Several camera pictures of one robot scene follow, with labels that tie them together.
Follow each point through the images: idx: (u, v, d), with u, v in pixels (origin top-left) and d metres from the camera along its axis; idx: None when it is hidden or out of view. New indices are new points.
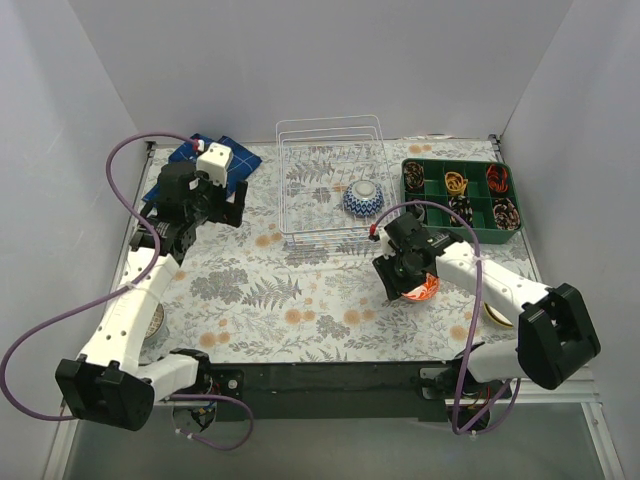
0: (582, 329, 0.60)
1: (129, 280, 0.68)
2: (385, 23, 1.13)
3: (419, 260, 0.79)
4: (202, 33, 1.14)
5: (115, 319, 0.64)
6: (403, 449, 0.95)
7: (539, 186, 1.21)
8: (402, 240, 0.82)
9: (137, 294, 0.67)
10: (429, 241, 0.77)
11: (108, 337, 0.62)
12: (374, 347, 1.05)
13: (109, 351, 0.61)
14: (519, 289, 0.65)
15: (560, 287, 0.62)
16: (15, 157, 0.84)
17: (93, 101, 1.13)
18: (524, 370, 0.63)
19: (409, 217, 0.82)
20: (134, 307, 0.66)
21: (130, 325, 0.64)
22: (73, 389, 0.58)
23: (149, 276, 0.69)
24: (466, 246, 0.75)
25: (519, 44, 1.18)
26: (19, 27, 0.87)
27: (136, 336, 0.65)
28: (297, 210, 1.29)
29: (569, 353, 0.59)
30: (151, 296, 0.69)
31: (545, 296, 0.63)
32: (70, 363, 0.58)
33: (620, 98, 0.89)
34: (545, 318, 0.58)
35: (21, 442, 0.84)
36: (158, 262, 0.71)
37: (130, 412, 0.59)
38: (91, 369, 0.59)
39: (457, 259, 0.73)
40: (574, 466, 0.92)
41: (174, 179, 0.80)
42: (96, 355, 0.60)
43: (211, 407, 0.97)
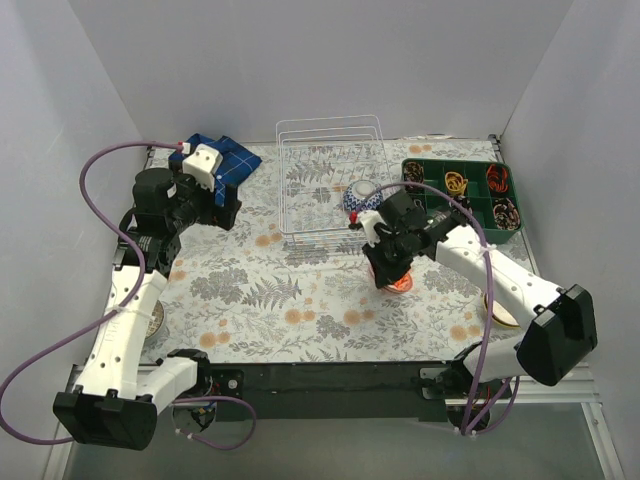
0: (586, 329, 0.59)
1: (116, 303, 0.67)
2: (385, 23, 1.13)
3: (418, 242, 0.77)
4: (202, 34, 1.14)
5: (107, 345, 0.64)
6: (404, 449, 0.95)
7: (539, 186, 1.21)
8: (398, 220, 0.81)
9: (127, 316, 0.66)
10: (428, 222, 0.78)
11: (103, 365, 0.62)
12: (374, 347, 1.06)
13: (105, 380, 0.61)
14: (530, 289, 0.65)
15: (573, 288, 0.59)
16: (15, 156, 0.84)
17: (93, 101, 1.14)
18: (522, 365, 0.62)
19: (403, 196, 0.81)
20: (125, 331, 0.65)
21: (124, 349, 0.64)
22: (74, 418, 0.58)
23: (138, 297, 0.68)
24: (471, 237, 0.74)
25: (519, 43, 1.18)
26: (19, 27, 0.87)
27: (131, 358, 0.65)
28: (297, 210, 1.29)
29: (571, 353, 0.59)
30: (142, 316, 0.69)
31: (556, 297, 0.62)
32: (67, 396, 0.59)
33: (619, 98, 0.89)
34: (553, 322, 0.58)
35: (20, 442, 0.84)
36: (144, 279, 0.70)
37: (135, 436, 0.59)
38: (89, 399, 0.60)
39: (461, 249, 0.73)
40: (574, 466, 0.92)
41: (150, 188, 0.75)
42: (92, 385, 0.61)
43: (211, 407, 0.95)
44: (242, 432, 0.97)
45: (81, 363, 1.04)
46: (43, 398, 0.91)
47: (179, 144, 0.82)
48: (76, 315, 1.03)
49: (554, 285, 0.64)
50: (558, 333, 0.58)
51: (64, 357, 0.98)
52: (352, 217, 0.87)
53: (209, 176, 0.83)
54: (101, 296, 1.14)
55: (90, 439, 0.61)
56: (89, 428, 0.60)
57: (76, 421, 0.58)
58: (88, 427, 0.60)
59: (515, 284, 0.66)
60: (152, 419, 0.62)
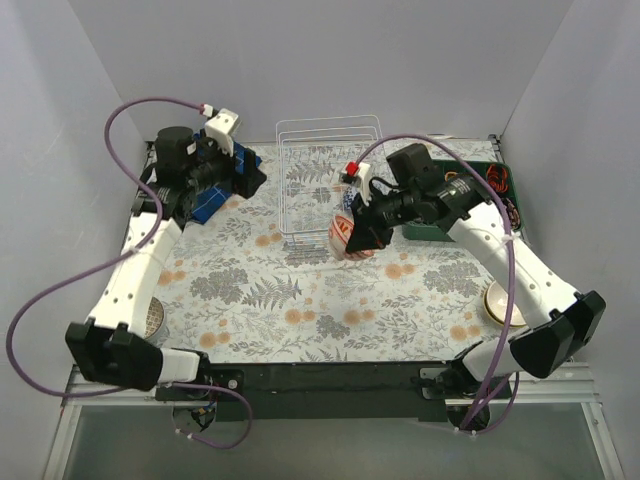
0: (587, 333, 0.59)
1: (133, 244, 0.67)
2: (385, 23, 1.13)
3: (432, 212, 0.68)
4: (202, 33, 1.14)
5: (121, 283, 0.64)
6: (404, 449, 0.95)
7: (539, 186, 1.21)
8: (412, 179, 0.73)
9: (142, 258, 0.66)
10: (450, 190, 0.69)
11: (116, 300, 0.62)
12: (374, 347, 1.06)
13: (118, 314, 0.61)
14: (548, 290, 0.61)
15: (587, 296, 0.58)
16: (15, 156, 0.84)
17: (93, 101, 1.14)
18: (515, 356, 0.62)
19: (423, 153, 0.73)
20: (139, 271, 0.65)
21: (138, 287, 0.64)
22: (84, 351, 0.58)
23: (154, 240, 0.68)
24: (494, 219, 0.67)
25: (519, 43, 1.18)
26: (19, 26, 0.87)
27: (143, 301, 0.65)
28: (297, 210, 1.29)
29: (567, 353, 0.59)
30: (156, 261, 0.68)
31: (573, 301, 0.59)
32: (79, 326, 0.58)
33: (618, 98, 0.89)
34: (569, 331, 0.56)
35: (21, 441, 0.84)
36: (162, 225, 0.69)
37: (141, 374, 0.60)
38: (100, 333, 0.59)
39: (483, 234, 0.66)
40: (574, 466, 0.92)
41: (172, 142, 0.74)
42: (104, 319, 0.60)
43: (211, 407, 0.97)
44: (238, 431, 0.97)
45: None
46: (43, 398, 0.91)
47: (201, 109, 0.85)
48: (76, 315, 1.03)
49: (573, 289, 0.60)
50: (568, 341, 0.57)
51: (64, 356, 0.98)
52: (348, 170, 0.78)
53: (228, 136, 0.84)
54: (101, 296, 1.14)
55: (97, 378, 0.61)
56: (97, 366, 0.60)
57: (84, 357, 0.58)
58: (96, 365, 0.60)
59: (535, 284, 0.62)
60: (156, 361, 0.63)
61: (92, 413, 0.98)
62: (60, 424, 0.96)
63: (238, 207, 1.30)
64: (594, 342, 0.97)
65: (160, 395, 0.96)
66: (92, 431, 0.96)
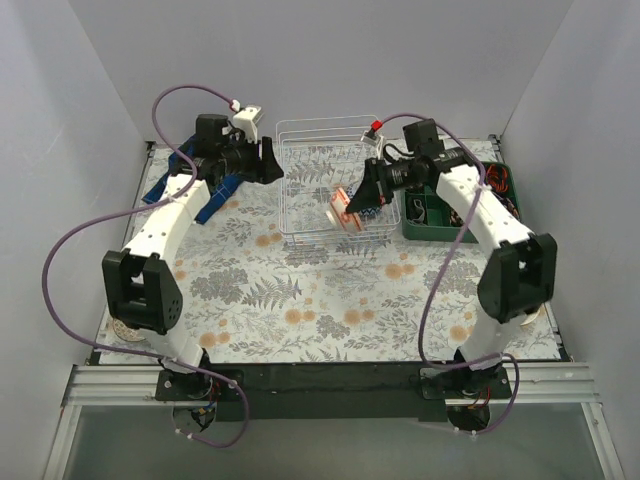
0: (543, 275, 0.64)
1: (170, 195, 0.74)
2: (384, 23, 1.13)
3: (424, 172, 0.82)
4: (202, 33, 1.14)
5: (156, 223, 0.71)
6: (404, 449, 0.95)
7: (539, 186, 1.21)
8: (415, 145, 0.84)
9: (175, 207, 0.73)
10: (442, 156, 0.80)
11: (150, 236, 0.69)
12: (374, 347, 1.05)
13: (151, 246, 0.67)
14: (504, 227, 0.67)
15: (541, 237, 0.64)
16: (15, 155, 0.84)
17: (93, 100, 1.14)
18: (481, 295, 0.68)
19: (430, 124, 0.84)
20: (171, 215, 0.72)
21: (170, 227, 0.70)
22: (118, 278, 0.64)
23: (188, 195, 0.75)
24: (472, 172, 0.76)
25: (519, 43, 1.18)
26: (19, 26, 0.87)
27: (172, 242, 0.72)
28: (297, 210, 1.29)
29: (524, 293, 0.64)
30: (186, 213, 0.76)
31: (526, 240, 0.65)
32: (116, 254, 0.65)
33: (618, 97, 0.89)
34: (515, 259, 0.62)
35: (20, 441, 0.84)
36: (195, 184, 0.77)
37: (165, 306, 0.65)
38: (134, 262, 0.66)
39: (458, 182, 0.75)
40: (573, 466, 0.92)
41: (210, 121, 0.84)
42: (137, 249, 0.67)
43: (211, 407, 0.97)
44: (234, 432, 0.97)
45: (81, 363, 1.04)
46: (43, 398, 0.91)
47: (228, 102, 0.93)
48: (76, 314, 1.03)
49: (527, 231, 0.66)
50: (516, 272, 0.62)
51: (64, 356, 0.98)
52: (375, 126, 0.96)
53: (253, 126, 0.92)
54: (101, 296, 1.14)
55: (122, 309, 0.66)
56: (125, 293, 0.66)
57: (116, 282, 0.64)
58: (125, 293, 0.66)
59: (494, 222, 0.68)
60: (177, 302, 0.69)
61: (92, 413, 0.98)
62: (60, 424, 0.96)
63: (238, 207, 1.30)
64: (594, 342, 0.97)
65: (160, 394, 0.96)
66: (93, 431, 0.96)
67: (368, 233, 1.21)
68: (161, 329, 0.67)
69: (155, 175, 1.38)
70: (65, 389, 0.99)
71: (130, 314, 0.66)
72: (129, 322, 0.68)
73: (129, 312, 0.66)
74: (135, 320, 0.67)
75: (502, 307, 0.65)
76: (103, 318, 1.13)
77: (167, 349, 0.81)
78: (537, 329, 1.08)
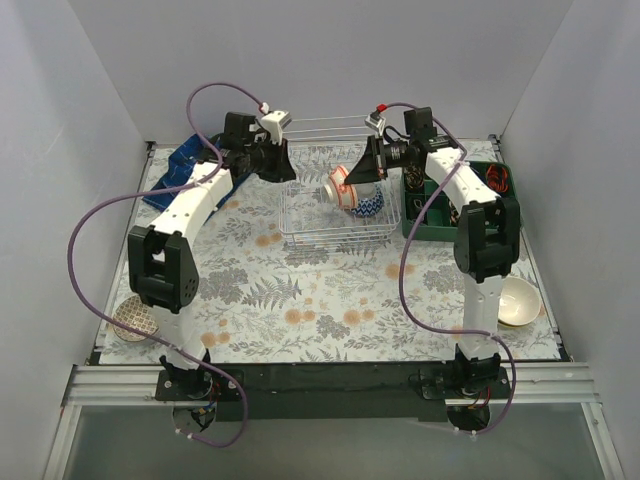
0: (509, 235, 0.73)
1: (196, 179, 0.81)
2: (384, 22, 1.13)
3: (415, 154, 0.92)
4: (202, 33, 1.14)
5: (182, 204, 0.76)
6: (404, 450, 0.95)
7: (538, 186, 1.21)
8: (411, 129, 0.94)
9: (199, 191, 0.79)
10: (431, 140, 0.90)
11: (175, 214, 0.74)
12: (374, 347, 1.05)
13: (174, 224, 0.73)
14: (475, 192, 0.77)
15: (505, 198, 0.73)
16: (15, 156, 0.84)
17: (93, 100, 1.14)
18: (456, 258, 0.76)
19: (427, 113, 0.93)
20: (194, 197, 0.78)
21: (193, 208, 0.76)
22: (140, 251, 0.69)
23: (212, 182, 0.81)
24: (455, 151, 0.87)
25: (518, 43, 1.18)
26: (19, 26, 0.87)
27: (195, 222, 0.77)
28: (297, 210, 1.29)
29: (493, 250, 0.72)
30: (209, 199, 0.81)
31: (493, 201, 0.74)
32: (141, 229, 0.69)
33: (617, 97, 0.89)
34: (480, 215, 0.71)
35: (21, 441, 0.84)
36: (219, 173, 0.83)
37: (182, 284, 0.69)
38: (156, 237, 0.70)
39: (442, 159, 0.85)
40: (573, 466, 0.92)
41: (239, 118, 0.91)
42: (162, 225, 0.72)
43: (211, 407, 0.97)
44: (234, 430, 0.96)
45: (81, 363, 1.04)
46: (43, 398, 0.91)
47: (259, 103, 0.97)
48: (76, 314, 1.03)
49: (495, 194, 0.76)
50: (482, 226, 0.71)
51: (64, 356, 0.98)
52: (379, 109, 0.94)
53: (279, 129, 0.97)
54: (101, 296, 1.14)
55: (140, 282, 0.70)
56: (145, 269, 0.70)
57: (139, 256, 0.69)
58: (144, 268, 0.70)
59: (467, 188, 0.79)
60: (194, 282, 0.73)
61: (92, 413, 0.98)
62: (61, 424, 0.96)
63: (238, 207, 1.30)
64: (594, 342, 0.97)
65: (160, 394, 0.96)
66: (93, 431, 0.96)
67: (367, 233, 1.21)
68: (176, 305, 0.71)
69: (155, 175, 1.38)
70: (65, 389, 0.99)
71: (146, 288, 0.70)
72: (145, 298, 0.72)
73: (146, 287, 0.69)
74: (151, 296, 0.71)
75: (473, 263, 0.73)
76: (103, 318, 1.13)
77: (171, 335, 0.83)
78: (537, 329, 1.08)
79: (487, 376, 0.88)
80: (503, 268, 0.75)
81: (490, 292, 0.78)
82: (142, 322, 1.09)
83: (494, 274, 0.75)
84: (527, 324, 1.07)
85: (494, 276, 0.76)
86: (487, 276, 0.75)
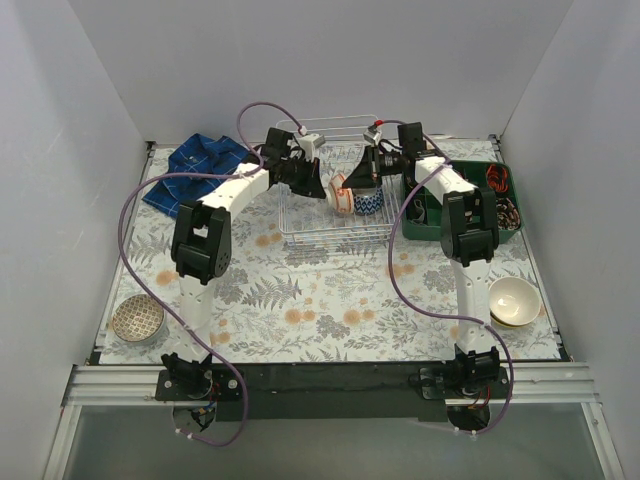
0: (488, 222, 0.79)
1: (243, 172, 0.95)
2: (385, 21, 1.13)
3: (405, 166, 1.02)
4: (201, 32, 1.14)
5: (227, 189, 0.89)
6: (403, 449, 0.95)
7: (538, 186, 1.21)
8: (403, 142, 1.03)
9: (243, 181, 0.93)
10: (419, 152, 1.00)
11: (220, 195, 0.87)
12: (374, 347, 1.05)
13: (219, 202, 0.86)
14: (457, 186, 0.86)
15: (483, 188, 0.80)
16: (15, 156, 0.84)
17: (93, 100, 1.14)
18: (443, 244, 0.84)
19: (416, 126, 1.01)
20: (239, 185, 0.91)
21: (236, 193, 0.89)
22: (186, 222, 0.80)
23: (254, 177, 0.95)
24: (439, 158, 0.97)
25: (518, 43, 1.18)
26: (19, 25, 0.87)
27: (235, 206, 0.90)
28: (297, 210, 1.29)
29: (474, 235, 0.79)
30: (248, 190, 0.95)
31: (473, 191, 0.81)
32: (191, 202, 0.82)
33: (618, 96, 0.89)
34: (459, 203, 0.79)
35: (22, 441, 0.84)
36: (260, 172, 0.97)
37: (217, 254, 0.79)
38: (204, 210, 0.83)
39: (428, 164, 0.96)
40: (573, 466, 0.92)
41: (280, 133, 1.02)
42: (210, 202, 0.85)
43: (211, 407, 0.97)
44: (233, 430, 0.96)
45: (81, 363, 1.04)
46: (44, 398, 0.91)
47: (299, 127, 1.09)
48: (76, 315, 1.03)
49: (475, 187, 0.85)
50: (461, 213, 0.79)
51: (64, 356, 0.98)
52: (377, 123, 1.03)
53: (313, 147, 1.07)
54: (101, 296, 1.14)
55: (183, 248, 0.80)
56: (188, 238, 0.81)
57: (185, 225, 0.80)
58: (187, 237, 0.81)
59: (449, 182, 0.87)
60: (227, 256, 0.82)
61: (92, 413, 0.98)
62: (60, 424, 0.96)
63: None
64: (593, 341, 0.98)
65: (160, 394, 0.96)
66: (93, 431, 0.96)
67: (367, 232, 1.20)
68: (207, 274, 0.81)
69: (154, 175, 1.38)
70: (65, 389, 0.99)
71: (186, 256, 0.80)
72: (180, 267, 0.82)
73: (185, 254, 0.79)
74: (187, 263, 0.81)
75: (457, 247, 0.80)
76: (103, 319, 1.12)
77: (188, 312, 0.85)
78: (537, 329, 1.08)
79: (487, 376, 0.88)
80: (487, 252, 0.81)
81: (478, 277, 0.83)
82: (142, 322, 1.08)
83: (479, 257, 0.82)
84: (526, 324, 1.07)
85: (479, 260, 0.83)
86: (473, 260, 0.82)
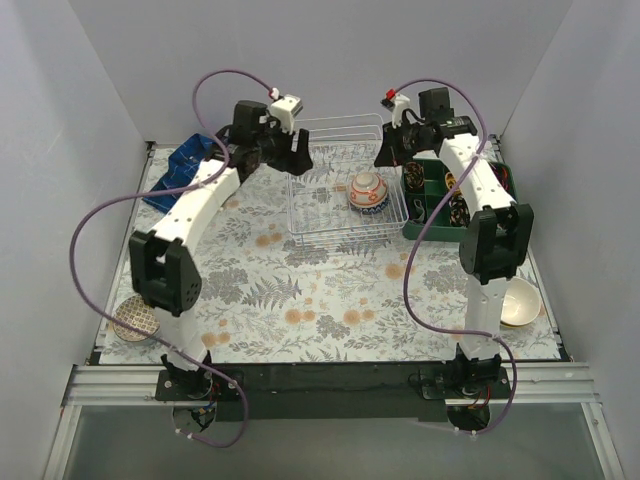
0: (517, 243, 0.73)
1: (200, 180, 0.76)
2: (384, 23, 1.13)
3: (430, 134, 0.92)
4: (201, 33, 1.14)
5: (184, 208, 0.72)
6: (404, 450, 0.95)
7: (538, 187, 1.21)
8: (426, 109, 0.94)
9: (203, 193, 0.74)
10: (447, 122, 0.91)
11: (176, 220, 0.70)
12: (374, 347, 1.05)
13: (174, 230, 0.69)
14: (490, 194, 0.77)
15: (519, 205, 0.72)
16: (16, 155, 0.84)
17: (93, 99, 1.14)
18: (460, 257, 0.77)
19: (440, 93, 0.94)
20: (199, 200, 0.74)
21: (196, 213, 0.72)
22: (141, 258, 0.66)
23: (217, 183, 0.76)
24: (472, 141, 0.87)
25: (518, 44, 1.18)
26: (19, 26, 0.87)
27: (198, 225, 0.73)
28: (300, 210, 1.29)
29: (498, 254, 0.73)
30: (214, 199, 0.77)
31: (507, 207, 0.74)
32: (143, 234, 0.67)
33: (617, 97, 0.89)
34: (492, 219, 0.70)
35: (21, 442, 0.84)
36: (225, 172, 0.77)
37: (183, 289, 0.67)
38: (160, 242, 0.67)
39: (459, 148, 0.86)
40: (573, 465, 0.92)
41: (248, 108, 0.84)
42: (163, 232, 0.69)
43: (211, 407, 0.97)
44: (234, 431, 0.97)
45: (81, 363, 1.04)
46: (44, 398, 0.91)
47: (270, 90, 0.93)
48: (76, 314, 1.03)
49: (510, 200, 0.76)
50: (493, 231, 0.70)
51: (64, 357, 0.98)
52: (388, 95, 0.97)
53: (290, 118, 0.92)
54: (101, 296, 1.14)
55: (145, 284, 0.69)
56: (148, 273, 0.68)
57: (140, 262, 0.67)
58: (146, 273, 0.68)
59: (481, 188, 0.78)
60: (196, 286, 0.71)
61: (92, 413, 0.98)
62: (60, 424, 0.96)
63: (238, 207, 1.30)
64: (594, 341, 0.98)
65: (160, 394, 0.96)
66: (92, 431, 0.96)
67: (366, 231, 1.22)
68: (178, 308, 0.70)
69: (154, 175, 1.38)
70: (65, 389, 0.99)
71: (150, 291, 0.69)
72: (148, 300, 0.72)
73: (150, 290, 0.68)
74: (154, 298, 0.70)
75: (477, 265, 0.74)
76: (103, 319, 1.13)
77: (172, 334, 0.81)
78: (537, 329, 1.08)
79: (487, 376, 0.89)
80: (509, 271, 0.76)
81: (494, 294, 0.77)
82: (141, 322, 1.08)
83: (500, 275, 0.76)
84: (526, 325, 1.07)
85: (498, 277, 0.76)
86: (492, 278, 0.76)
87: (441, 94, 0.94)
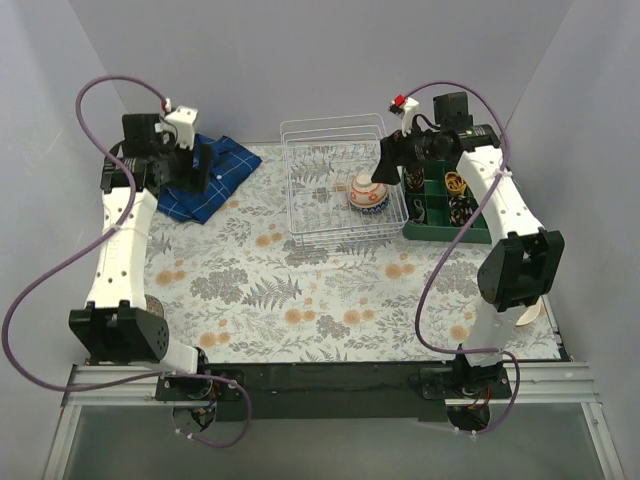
0: (544, 273, 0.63)
1: (112, 222, 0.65)
2: (384, 23, 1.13)
3: (447, 146, 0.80)
4: (201, 34, 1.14)
5: (111, 263, 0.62)
6: (403, 449, 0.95)
7: (538, 187, 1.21)
8: (442, 117, 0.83)
9: (125, 234, 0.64)
10: (468, 131, 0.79)
11: (110, 279, 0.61)
12: (373, 347, 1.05)
13: (113, 291, 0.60)
14: (516, 219, 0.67)
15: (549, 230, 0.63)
16: (16, 156, 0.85)
17: (92, 100, 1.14)
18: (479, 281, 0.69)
19: (460, 98, 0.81)
20: (125, 245, 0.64)
21: (128, 264, 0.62)
22: (92, 336, 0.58)
23: (133, 217, 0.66)
24: (495, 154, 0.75)
25: (518, 44, 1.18)
26: (19, 27, 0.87)
27: (136, 274, 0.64)
28: (301, 210, 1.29)
29: (523, 284, 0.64)
30: (138, 235, 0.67)
31: (534, 233, 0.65)
32: (81, 311, 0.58)
33: (617, 97, 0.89)
34: (519, 247, 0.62)
35: (21, 442, 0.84)
36: (136, 200, 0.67)
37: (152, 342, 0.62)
38: (104, 312, 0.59)
39: (480, 163, 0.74)
40: (572, 466, 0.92)
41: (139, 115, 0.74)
42: (105, 298, 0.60)
43: (211, 407, 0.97)
44: (234, 432, 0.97)
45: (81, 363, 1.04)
46: (44, 398, 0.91)
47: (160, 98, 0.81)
48: None
49: (540, 224, 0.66)
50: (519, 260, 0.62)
51: (64, 357, 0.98)
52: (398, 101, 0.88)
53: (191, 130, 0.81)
54: None
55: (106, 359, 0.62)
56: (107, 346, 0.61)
57: (94, 341, 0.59)
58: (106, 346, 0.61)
59: (506, 210, 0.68)
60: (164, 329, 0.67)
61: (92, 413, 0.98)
62: (60, 424, 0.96)
63: (238, 207, 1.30)
64: (594, 342, 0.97)
65: (160, 394, 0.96)
66: (92, 431, 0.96)
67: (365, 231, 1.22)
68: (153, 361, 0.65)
69: None
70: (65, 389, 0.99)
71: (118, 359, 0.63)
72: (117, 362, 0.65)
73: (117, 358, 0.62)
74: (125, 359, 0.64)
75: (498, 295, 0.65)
76: None
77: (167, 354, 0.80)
78: (537, 329, 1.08)
79: (487, 375, 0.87)
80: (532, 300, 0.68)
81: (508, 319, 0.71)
82: None
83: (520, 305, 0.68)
84: (526, 325, 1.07)
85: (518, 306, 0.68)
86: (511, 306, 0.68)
87: (459, 98, 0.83)
